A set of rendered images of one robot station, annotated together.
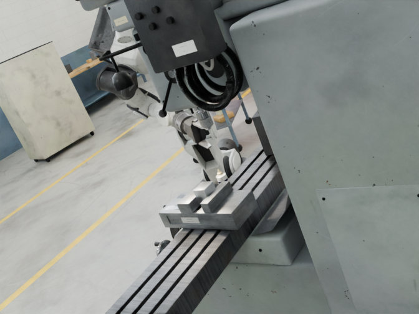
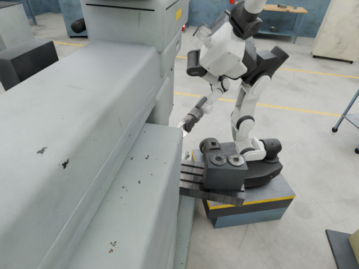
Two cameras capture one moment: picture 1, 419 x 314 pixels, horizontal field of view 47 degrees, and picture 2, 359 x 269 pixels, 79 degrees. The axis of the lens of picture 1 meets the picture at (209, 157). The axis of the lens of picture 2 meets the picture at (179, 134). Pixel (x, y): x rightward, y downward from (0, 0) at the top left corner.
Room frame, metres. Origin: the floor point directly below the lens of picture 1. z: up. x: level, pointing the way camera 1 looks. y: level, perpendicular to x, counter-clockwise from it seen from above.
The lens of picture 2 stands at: (1.36, -0.93, 1.98)
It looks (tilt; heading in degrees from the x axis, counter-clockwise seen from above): 40 degrees down; 59
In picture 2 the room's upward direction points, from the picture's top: 3 degrees clockwise
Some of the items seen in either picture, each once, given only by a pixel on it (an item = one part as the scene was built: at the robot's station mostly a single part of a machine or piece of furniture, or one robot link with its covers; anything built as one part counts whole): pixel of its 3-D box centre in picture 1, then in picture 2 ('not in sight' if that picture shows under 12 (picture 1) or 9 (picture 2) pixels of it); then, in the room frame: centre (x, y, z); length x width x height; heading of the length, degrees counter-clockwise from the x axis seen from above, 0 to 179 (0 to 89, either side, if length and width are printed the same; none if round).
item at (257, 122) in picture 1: (277, 123); (224, 171); (2.04, -0.34, 1.00); 0.22 x 0.12 x 0.20; 149
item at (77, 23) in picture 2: not in sight; (108, 13); (1.59, 0.03, 1.79); 0.45 x 0.04 x 0.04; 49
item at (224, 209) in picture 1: (204, 204); not in sight; (1.63, 0.08, 0.96); 0.35 x 0.15 x 0.11; 47
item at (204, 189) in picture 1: (206, 192); not in sight; (1.61, 0.06, 1.01); 0.06 x 0.05 x 0.06; 137
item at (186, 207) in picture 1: (196, 197); not in sight; (1.65, 0.10, 0.99); 0.15 x 0.06 x 0.04; 137
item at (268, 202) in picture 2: not in sight; (235, 183); (2.60, -0.03, 0.20); 0.78 x 0.68 x 0.40; 160
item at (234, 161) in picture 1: (221, 166); (250, 149); (2.64, -0.04, 0.68); 0.21 x 0.20 x 0.13; 160
